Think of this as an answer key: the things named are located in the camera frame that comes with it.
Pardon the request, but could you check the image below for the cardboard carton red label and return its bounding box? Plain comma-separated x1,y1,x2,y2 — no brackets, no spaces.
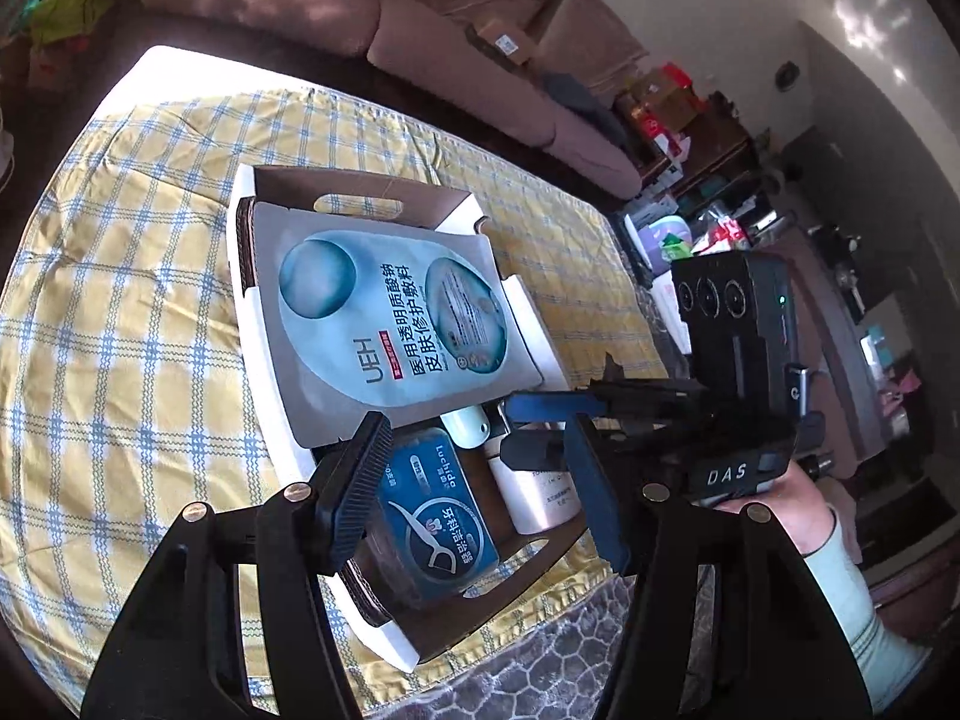
619,67,702,143

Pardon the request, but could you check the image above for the green handheld fan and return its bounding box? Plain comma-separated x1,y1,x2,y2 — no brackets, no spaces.
439,405,492,451

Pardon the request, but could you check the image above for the green bag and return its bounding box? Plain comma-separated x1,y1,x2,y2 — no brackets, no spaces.
30,0,98,38

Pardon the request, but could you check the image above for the brown sofa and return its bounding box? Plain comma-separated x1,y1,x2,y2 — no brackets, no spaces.
139,0,646,200

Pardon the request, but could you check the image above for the small cardboard parcel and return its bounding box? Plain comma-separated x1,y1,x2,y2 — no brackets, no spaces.
465,19,537,65

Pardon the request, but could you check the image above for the white brown cardboard box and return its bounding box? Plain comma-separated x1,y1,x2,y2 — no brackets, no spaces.
225,163,593,674

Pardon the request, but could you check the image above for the person's right hand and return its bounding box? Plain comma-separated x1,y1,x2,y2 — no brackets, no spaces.
712,465,837,560

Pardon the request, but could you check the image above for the cream pump bottle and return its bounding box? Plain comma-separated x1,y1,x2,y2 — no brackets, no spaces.
484,424,582,537

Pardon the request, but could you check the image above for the white tissue pack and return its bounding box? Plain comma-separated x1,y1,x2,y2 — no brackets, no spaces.
652,270,691,353

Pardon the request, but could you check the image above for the white blue face mask packet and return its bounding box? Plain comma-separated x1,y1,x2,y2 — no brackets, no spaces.
244,199,548,447

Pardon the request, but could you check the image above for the black remote control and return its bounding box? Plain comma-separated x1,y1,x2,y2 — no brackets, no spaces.
615,214,653,286

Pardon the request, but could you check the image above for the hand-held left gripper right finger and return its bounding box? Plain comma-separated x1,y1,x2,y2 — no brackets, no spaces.
562,414,875,720

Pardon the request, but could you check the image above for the purple plastic container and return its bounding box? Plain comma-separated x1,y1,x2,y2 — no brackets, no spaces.
637,216,695,275

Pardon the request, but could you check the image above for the cluttered side table with boxes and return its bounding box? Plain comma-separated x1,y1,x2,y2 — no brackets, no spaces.
667,101,758,188

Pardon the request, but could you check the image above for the person's right forearm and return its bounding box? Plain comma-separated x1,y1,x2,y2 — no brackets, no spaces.
799,521,950,717

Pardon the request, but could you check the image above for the blue floss pick box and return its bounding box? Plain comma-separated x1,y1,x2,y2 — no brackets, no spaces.
352,427,500,608

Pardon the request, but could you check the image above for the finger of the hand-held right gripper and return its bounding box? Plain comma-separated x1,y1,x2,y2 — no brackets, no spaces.
502,388,607,423
499,431,577,470

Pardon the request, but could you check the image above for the yellow plaid cloth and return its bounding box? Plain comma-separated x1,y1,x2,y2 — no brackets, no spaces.
0,86,676,713

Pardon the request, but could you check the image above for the dark blue-grey cloth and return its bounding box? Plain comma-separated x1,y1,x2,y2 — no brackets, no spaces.
540,71,608,128

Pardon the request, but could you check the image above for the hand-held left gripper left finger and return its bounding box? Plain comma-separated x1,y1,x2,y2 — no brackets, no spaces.
81,411,395,720

